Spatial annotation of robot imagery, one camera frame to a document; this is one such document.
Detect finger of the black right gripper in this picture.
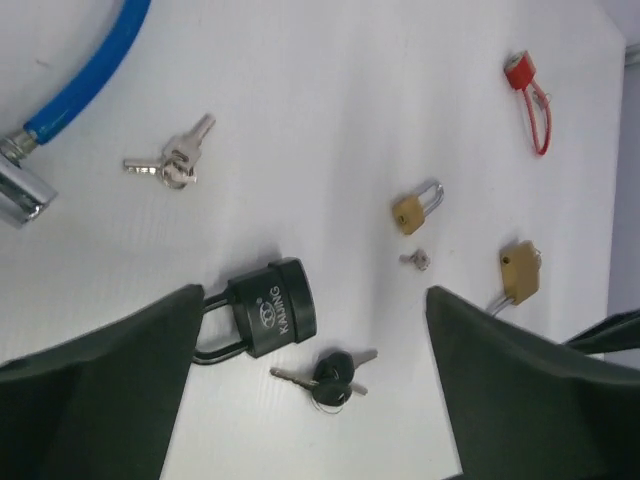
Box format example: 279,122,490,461
565,310,640,355

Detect small silver keys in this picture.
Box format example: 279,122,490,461
399,249,431,271

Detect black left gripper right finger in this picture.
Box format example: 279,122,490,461
425,286,639,479

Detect black-headed keys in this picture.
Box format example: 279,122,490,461
269,349,379,414

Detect small brass padlock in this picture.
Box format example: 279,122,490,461
391,179,444,236

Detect blue cable lock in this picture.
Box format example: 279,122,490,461
1,0,151,228

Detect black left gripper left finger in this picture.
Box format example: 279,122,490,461
1,285,204,479

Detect aluminium frame post right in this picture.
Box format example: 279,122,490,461
625,43,640,67

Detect red cable padlock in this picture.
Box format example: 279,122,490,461
503,50,552,157

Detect blue lock keys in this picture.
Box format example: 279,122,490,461
123,113,216,190

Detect large brass padlock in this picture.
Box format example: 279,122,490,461
488,240,542,316

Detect black padlock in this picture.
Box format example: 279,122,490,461
192,257,317,366

